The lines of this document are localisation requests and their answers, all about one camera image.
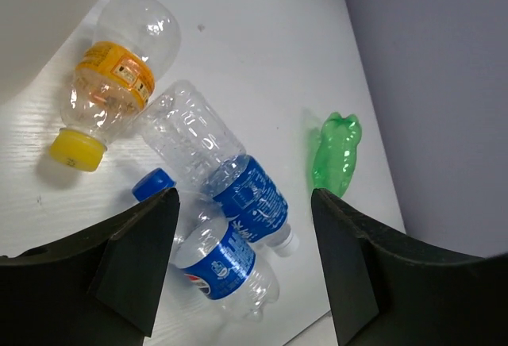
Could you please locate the blue label bottle white cap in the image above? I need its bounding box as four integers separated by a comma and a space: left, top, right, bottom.
138, 80, 299, 257

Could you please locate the orange label bottle yellow cap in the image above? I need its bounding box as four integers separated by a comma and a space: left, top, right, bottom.
48, 0, 181, 172

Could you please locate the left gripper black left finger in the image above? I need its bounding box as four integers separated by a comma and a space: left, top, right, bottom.
1, 188, 180, 345

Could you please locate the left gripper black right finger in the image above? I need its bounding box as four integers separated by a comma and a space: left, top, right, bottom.
311, 189, 507, 345

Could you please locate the green plastic bottle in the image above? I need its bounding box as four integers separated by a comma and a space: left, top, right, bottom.
309, 112, 362, 198

